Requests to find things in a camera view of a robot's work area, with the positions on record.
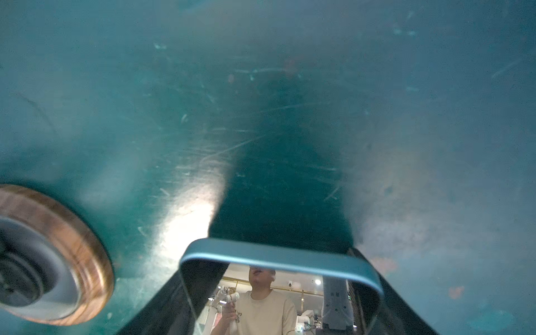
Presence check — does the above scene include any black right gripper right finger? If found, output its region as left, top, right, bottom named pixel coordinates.
left=347, top=274, right=438, bottom=335

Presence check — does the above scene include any wooden ring phone stand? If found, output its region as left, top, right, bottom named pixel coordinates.
left=1, top=184, right=114, bottom=326

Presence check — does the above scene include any green phone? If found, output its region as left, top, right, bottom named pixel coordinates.
left=180, top=239, right=384, bottom=334

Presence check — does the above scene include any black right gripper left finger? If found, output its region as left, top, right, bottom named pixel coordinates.
left=118, top=260, right=228, bottom=334

